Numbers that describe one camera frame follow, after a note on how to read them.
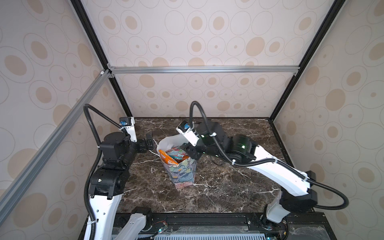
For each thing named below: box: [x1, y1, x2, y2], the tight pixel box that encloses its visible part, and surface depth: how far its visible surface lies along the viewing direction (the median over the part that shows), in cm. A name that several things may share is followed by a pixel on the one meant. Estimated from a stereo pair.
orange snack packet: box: [158, 149, 179, 165], surface depth 71 cm
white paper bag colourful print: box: [156, 134, 198, 189], surface depth 75 cm
